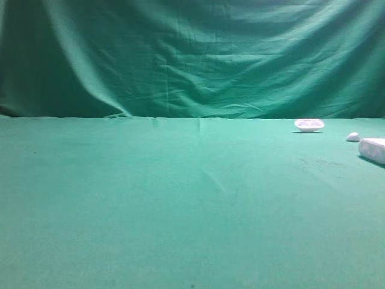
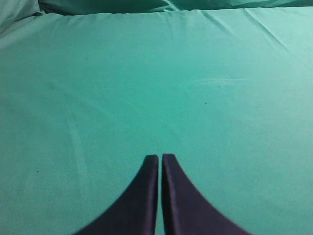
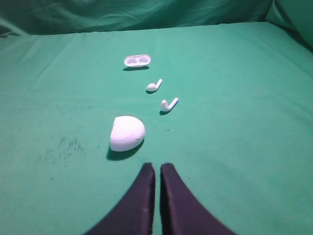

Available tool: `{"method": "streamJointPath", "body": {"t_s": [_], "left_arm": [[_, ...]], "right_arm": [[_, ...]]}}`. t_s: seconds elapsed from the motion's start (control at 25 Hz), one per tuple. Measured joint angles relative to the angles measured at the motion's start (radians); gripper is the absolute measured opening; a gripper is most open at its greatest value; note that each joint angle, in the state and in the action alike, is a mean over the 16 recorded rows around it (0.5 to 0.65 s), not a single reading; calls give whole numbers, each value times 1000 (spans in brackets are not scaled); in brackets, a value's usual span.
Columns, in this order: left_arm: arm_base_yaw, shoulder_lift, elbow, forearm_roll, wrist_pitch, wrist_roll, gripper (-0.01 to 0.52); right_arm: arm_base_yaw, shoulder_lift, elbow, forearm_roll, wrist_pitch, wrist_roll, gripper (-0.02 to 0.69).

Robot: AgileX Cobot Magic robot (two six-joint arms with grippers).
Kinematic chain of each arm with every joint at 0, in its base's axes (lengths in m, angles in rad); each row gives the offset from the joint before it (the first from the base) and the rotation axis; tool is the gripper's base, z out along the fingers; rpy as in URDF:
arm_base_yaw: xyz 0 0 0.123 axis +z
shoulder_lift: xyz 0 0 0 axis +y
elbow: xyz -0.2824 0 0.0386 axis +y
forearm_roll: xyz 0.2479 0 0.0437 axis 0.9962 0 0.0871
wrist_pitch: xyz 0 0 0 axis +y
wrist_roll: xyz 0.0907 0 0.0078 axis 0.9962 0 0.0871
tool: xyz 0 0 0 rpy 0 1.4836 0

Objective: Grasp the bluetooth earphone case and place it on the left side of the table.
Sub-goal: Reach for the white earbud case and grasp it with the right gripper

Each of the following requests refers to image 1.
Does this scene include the white bluetooth earphone case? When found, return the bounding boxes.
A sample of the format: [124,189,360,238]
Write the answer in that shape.
[359,138,385,165]

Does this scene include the white open earphone tray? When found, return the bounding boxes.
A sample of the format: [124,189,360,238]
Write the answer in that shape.
[294,119,325,132]

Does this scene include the green backdrop curtain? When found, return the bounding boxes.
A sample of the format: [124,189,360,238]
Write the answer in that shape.
[1,1,384,119]

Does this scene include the green table cloth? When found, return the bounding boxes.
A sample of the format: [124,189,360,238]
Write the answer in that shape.
[1,117,384,288]

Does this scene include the small white earbud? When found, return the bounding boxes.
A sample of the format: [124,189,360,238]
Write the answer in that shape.
[346,132,360,142]

